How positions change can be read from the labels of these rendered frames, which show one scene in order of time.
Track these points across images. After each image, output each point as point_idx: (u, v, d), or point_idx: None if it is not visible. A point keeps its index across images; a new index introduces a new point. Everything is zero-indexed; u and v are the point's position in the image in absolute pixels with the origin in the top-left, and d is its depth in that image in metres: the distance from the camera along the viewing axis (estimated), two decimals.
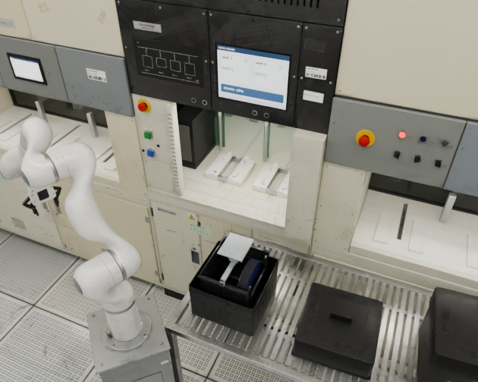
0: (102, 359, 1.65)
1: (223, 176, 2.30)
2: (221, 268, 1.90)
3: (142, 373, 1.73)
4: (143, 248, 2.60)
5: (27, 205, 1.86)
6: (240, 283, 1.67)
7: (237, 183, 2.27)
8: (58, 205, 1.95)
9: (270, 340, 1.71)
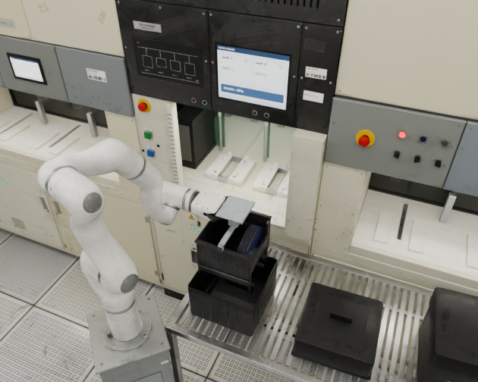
0: (102, 359, 1.65)
1: (223, 176, 2.30)
2: (219, 237, 1.78)
3: (142, 373, 1.73)
4: (143, 248, 2.60)
5: None
6: (240, 249, 1.55)
7: (237, 183, 2.27)
8: None
9: (270, 340, 1.71)
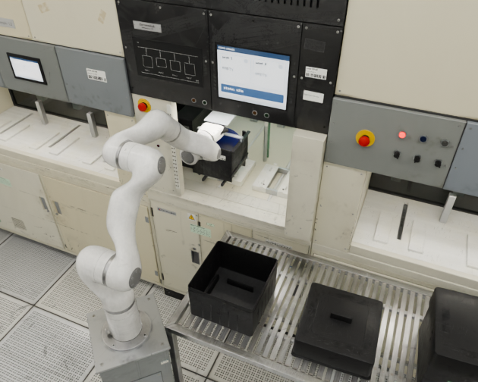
0: (102, 359, 1.65)
1: None
2: (197, 170, 2.17)
3: (142, 373, 1.73)
4: (143, 248, 2.60)
5: None
6: (237, 138, 2.15)
7: (237, 183, 2.27)
8: None
9: (270, 340, 1.71)
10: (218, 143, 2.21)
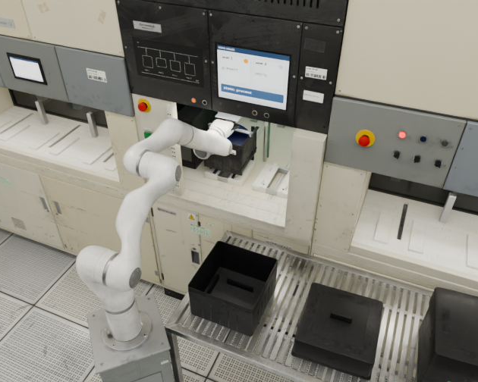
0: (102, 359, 1.65)
1: (223, 176, 2.30)
2: (209, 164, 2.27)
3: (142, 373, 1.73)
4: (143, 248, 2.60)
5: None
6: (246, 133, 2.26)
7: (237, 183, 2.27)
8: (235, 122, 2.19)
9: (270, 340, 1.71)
10: (228, 138, 2.31)
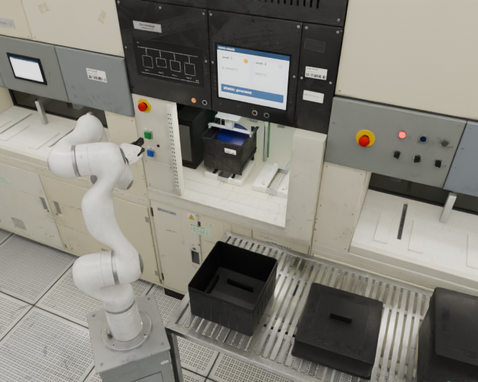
0: (102, 359, 1.65)
1: (223, 176, 2.30)
2: (209, 164, 2.27)
3: (142, 373, 1.73)
4: (143, 248, 2.60)
5: None
6: None
7: (237, 183, 2.27)
8: (143, 144, 2.01)
9: (270, 340, 1.71)
10: (228, 138, 2.31)
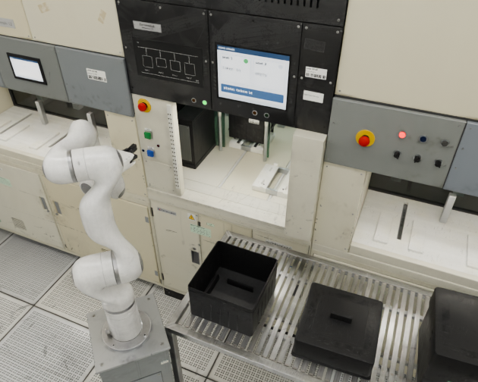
0: (102, 359, 1.65)
1: (246, 145, 2.52)
2: (233, 134, 2.50)
3: (142, 373, 1.73)
4: (143, 248, 2.60)
5: None
6: None
7: (259, 151, 2.50)
8: (136, 151, 1.97)
9: (270, 340, 1.71)
10: None
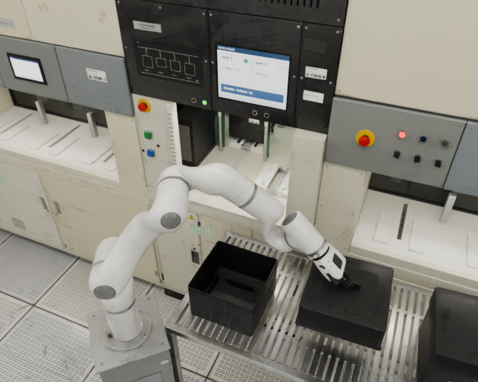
0: (102, 359, 1.65)
1: (246, 145, 2.52)
2: (234, 133, 2.50)
3: (142, 373, 1.73)
4: None
5: (338, 279, 1.49)
6: None
7: (259, 151, 2.50)
8: (353, 279, 1.53)
9: (270, 340, 1.71)
10: None
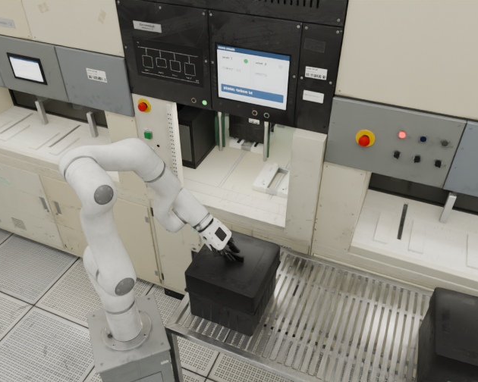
0: (102, 359, 1.65)
1: (246, 145, 2.52)
2: (234, 133, 2.50)
3: (142, 373, 1.73)
4: (143, 248, 2.60)
5: (219, 252, 1.64)
6: None
7: (259, 151, 2.50)
8: (239, 249, 1.70)
9: (270, 340, 1.71)
10: None
